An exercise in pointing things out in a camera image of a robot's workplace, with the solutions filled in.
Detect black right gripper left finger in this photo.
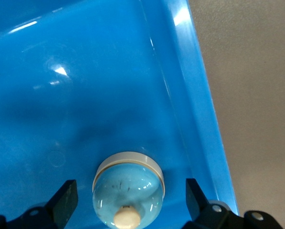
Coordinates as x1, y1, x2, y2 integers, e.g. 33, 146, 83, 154
0, 179, 79, 229

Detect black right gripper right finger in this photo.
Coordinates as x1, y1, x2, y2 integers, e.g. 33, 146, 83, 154
180, 178, 283, 229

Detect blue call bell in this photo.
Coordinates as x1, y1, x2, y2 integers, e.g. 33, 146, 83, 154
92, 150, 166, 229

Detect blue plastic tray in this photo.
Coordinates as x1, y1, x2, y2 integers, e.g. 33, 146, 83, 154
0, 0, 240, 229

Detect brown table cover sheet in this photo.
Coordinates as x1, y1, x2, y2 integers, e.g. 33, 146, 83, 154
187, 0, 285, 229

